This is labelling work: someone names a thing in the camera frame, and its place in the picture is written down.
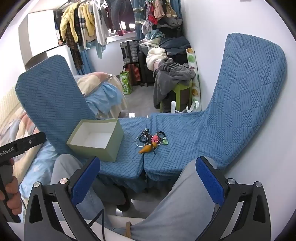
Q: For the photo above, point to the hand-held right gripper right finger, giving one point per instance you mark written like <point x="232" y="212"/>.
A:
<point x="209" y="180"/>

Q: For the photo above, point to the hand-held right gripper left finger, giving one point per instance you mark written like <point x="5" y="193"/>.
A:
<point x="85" y="180"/>

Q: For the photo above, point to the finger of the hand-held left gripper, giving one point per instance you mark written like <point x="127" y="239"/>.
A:
<point x="34" y="140"/>

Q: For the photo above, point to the green cardboard box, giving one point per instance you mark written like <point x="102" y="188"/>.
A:
<point x="111" y="148"/>

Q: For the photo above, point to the green charm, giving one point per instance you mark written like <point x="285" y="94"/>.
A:
<point x="165" y="140"/>

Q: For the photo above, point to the silver bangle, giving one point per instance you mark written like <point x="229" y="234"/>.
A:
<point x="137" y="143"/>

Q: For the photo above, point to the orange carrot pendant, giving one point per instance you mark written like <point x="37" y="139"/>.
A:
<point x="145" y="149"/>

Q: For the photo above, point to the pink charm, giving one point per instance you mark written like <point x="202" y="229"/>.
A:
<point x="154" y="139"/>

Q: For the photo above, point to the person's left hand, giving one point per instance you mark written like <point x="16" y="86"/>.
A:
<point x="13" y="192"/>

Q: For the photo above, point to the person's left leg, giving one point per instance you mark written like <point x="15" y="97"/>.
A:
<point x="67" y="169"/>

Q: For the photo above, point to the person's leg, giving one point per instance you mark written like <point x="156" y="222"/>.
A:
<point x="67" y="169"/>
<point x="175" y="208"/>

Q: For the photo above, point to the pastel patterned quilt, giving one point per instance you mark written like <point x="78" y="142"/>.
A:
<point x="18" y="125"/>

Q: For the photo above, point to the person's right leg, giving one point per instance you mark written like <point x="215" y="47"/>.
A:
<point x="175" y="208"/>

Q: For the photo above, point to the white bag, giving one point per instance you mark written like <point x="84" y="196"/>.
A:
<point x="193" y="107"/>

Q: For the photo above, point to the light blue blanket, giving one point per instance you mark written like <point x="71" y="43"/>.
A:
<point x="104" y="97"/>

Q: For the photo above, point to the beige pillow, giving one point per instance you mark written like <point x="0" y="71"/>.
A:
<point x="92" y="81"/>

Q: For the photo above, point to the blue quilted chair covers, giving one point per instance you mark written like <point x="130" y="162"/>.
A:
<point x="242" y="104"/>

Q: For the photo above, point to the green plastic stool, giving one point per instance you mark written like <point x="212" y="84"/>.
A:
<point x="182" y="89"/>

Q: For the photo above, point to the green shopping bag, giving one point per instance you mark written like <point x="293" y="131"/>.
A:
<point x="126" y="83"/>

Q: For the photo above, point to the white wardrobe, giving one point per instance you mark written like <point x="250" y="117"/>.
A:
<point x="41" y="30"/>

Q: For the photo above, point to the grey fleece garment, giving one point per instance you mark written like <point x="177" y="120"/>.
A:
<point x="168" y="76"/>

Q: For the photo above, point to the red suitcase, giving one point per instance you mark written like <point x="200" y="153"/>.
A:
<point x="134" y="74"/>

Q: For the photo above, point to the rolled dotted mat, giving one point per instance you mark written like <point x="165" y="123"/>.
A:
<point x="193" y="60"/>

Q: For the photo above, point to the black suitcase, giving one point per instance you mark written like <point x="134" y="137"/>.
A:
<point x="145" y="74"/>

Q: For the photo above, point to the grey suitcase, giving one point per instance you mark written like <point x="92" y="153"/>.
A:
<point x="128" y="52"/>

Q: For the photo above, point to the row of hanging clothes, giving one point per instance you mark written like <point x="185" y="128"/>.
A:
<point x="87" y="20"/>

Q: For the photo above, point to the white puffy jacket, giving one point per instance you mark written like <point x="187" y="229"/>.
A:
<point x="155" y="56"/>

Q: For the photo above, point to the pile of clothes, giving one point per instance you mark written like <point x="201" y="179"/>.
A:
<point x="171" y="44"/>

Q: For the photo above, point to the window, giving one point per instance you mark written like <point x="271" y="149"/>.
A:
<point x="129" y="25"/>

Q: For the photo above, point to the blue curtain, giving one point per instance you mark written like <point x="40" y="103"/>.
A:
<point x="138" y="23"/>

